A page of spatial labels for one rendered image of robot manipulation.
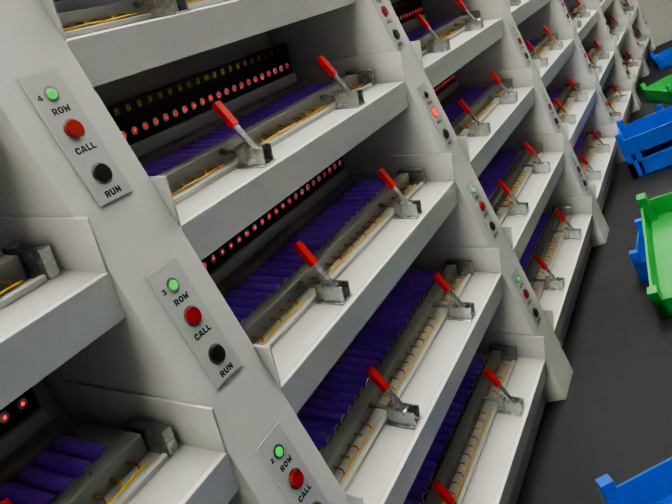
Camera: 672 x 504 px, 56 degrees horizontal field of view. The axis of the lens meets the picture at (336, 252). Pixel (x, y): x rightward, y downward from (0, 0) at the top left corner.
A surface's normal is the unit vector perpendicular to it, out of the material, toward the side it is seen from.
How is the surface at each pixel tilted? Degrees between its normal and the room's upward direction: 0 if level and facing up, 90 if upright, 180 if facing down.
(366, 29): 90
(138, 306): 90
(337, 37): 90
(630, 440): 0
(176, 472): 21
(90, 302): 111
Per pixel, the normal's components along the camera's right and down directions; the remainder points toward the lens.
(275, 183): 0.88, 0.04
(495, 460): -0.18, -0.90
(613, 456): -0.48, -0.85
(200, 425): -0.44, 0.44
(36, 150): 0.76, -0.29
